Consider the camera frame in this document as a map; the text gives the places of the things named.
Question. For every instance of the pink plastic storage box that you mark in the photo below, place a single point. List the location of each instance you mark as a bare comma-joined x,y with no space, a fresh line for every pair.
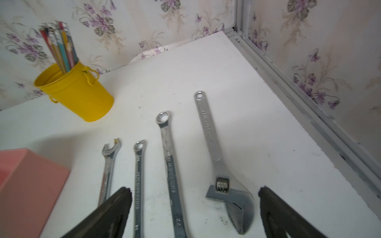
30,188

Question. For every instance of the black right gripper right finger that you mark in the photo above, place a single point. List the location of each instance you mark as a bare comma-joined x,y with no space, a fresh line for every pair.
281,221

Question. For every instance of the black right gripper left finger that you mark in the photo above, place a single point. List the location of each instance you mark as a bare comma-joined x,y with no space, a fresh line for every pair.
108,220

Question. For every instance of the long chrome combination wrench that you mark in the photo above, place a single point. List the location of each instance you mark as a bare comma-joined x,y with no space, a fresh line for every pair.
163,121

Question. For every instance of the large forged steel wrench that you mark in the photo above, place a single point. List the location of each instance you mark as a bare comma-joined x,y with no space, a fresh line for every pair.
224,186

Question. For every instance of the small chrome combination wrench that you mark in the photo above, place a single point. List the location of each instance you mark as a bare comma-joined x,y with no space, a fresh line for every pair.
139,148

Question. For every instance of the chrome end wrench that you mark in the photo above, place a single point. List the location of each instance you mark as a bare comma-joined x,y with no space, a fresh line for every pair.
110,157

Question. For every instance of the bundle of pencils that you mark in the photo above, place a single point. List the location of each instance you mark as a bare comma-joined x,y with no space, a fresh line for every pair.
60,43

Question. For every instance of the yellow pencil cup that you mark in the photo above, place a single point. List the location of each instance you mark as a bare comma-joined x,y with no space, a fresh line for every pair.
78,90

